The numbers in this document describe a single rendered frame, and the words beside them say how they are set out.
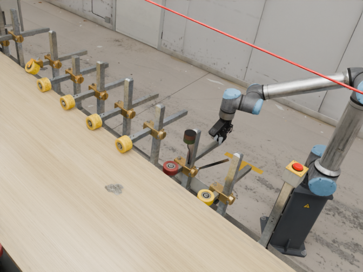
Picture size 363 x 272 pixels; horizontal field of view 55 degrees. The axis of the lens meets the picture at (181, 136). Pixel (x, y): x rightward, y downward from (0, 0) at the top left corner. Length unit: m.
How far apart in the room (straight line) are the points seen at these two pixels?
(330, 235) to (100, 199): 2.01
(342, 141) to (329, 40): 2.26
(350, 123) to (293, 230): 1.00
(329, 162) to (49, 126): 1.55
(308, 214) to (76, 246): 1.60
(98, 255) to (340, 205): 2.40
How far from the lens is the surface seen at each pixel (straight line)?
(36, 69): 2.53
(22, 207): 1.62
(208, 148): 2.01
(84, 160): 1.79
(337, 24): 4.09
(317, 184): 2.13
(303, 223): 2.58
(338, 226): 3.18
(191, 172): 1.83
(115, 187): 1.63
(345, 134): 1.98
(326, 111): 4.39
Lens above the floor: 2.09
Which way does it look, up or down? 37 degrees down
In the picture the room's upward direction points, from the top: 10 degrees clockwise
